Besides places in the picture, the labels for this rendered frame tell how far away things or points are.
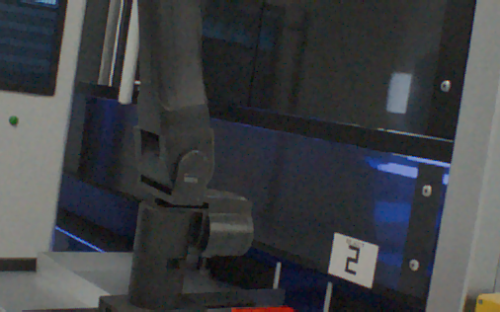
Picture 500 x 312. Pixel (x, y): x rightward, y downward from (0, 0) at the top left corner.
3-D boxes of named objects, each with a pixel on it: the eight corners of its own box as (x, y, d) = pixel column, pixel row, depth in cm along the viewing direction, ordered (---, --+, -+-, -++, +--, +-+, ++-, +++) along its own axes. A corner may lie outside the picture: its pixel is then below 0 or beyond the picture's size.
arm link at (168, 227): (130, 192, 85) (157, 201, 80) (186, 194, 89) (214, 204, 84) (123, 255, 85) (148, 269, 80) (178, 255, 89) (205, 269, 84)
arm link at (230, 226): (141, 134, 86) (182, 149, 79) (228, 142, 92) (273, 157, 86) (125, 242, 87) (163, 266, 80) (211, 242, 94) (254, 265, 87)
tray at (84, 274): (195, 270, 156) (198, 252, 156) (283, 308, 136) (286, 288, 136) (35, 271, 135) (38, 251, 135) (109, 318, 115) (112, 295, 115)
